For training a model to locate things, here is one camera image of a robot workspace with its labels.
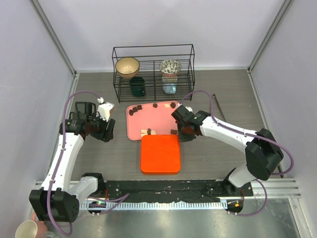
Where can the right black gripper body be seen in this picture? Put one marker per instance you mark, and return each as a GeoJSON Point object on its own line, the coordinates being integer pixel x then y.
{"type": "Point", "coordinates": [184, 134]}

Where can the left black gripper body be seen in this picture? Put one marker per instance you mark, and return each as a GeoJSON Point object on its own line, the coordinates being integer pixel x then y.
{"type": "Point", "coordinates": [98, 126]}

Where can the pink tray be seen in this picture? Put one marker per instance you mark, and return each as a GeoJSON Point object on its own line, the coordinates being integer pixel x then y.
{"type": "Point", "coordinates": [155, 116]}

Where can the orange box lid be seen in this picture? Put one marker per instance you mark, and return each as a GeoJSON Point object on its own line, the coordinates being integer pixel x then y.
{"type": "Point", "coordinates": [160, 155]}

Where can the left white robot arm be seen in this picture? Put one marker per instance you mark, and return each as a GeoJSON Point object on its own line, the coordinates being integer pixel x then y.
{"type": "Point", "coordinates": [56, 198]}

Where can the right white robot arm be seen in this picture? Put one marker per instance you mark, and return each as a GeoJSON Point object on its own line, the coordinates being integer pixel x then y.
{"type": "Point", "coordinates": [259, 147]}

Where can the light blue mug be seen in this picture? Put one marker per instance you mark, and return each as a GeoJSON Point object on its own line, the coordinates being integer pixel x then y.
{"type": "Point", "coordinates": [169, 88]}

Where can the dark green mug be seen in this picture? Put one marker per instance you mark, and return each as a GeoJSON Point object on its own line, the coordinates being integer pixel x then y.
{"type": "Point", "coordinates": [137, 86]}

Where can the floral patterned bowl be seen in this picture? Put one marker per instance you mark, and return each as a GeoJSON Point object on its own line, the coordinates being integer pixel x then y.
{"type": "Point", "coordinates": [170, 67]}

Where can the tan bowl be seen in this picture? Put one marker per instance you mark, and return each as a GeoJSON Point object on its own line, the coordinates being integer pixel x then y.
{"type": "Point", "coordinates": [127, 67]}

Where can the pink mug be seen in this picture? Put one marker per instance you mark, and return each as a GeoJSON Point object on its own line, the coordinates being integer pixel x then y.
{"type": "Point", "coordinates": [32, 228]}

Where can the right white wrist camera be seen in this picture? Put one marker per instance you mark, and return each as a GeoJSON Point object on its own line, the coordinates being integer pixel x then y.
{"type": "Point", "coordinates": [189, 108]}

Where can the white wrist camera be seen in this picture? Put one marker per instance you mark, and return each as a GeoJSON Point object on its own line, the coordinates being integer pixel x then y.
{"type": "Point", "coordinates": [189, 108]}
{"type": "Point", "coordinates": [104, 109]}

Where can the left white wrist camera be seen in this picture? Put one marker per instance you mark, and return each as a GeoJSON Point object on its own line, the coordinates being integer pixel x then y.
{"type": "Point", "coordinates": [104, 109]}

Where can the black wire rack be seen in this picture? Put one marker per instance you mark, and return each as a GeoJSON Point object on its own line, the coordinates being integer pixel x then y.
{"type": "Point", "coordinates": [150, 58]}

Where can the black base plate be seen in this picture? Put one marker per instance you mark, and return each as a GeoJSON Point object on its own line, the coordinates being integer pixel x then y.
{"type": "Point", "coordinates": [167, 191]}

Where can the white cable duct rail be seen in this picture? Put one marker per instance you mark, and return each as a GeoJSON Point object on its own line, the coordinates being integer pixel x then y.
{"type": "Point", "coordinates": [88, 205]}

